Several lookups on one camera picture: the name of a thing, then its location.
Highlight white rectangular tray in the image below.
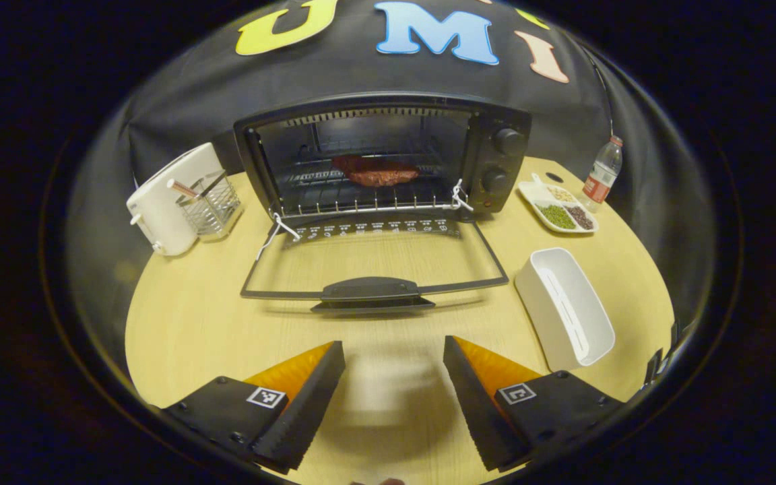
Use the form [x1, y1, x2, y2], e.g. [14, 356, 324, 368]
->
[515, 247, 616, 372]

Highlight black backdrop cloth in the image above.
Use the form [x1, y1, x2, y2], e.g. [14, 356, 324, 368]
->
[65, 0, 715, 317]

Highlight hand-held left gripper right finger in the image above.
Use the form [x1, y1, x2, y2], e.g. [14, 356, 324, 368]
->
[443, 335, 624, 472]

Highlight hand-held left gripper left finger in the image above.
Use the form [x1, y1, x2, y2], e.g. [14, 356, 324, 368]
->
[162, 341, 346, 474]

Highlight red meat steak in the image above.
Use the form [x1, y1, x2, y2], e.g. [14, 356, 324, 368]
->
[331, 154, 420, 187]

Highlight white divided plate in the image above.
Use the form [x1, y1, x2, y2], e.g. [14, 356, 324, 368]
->
[518, 173, 599, 234]

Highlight green bean heap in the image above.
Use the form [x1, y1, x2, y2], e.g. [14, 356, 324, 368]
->
[538, 204, 576, 230]

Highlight black electric oven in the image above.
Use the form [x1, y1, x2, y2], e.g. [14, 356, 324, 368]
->
[233, 92, 532, 314]

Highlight clear plastic bottle red label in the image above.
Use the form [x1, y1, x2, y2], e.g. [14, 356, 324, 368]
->
[580, 135, 624, 214]

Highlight white toaster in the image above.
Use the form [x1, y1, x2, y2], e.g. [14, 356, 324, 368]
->
[126, 142, 227, 257]

